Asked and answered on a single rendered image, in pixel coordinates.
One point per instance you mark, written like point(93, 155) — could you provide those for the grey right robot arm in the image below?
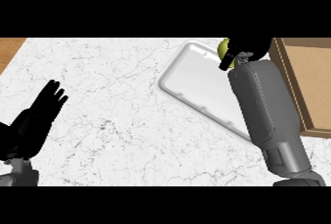
point(270, 116)

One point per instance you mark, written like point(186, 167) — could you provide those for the brown cardboard box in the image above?
point(307, 84)

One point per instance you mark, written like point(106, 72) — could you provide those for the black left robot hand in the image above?
point(32, 125)

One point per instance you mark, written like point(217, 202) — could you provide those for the white plastic tray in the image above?
point(199, 87)

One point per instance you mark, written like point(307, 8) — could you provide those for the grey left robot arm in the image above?
point(19, 174)

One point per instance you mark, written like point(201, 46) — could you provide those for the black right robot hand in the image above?
point(251, 48)

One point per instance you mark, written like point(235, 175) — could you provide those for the yellow lemon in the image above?
point(223, 51)

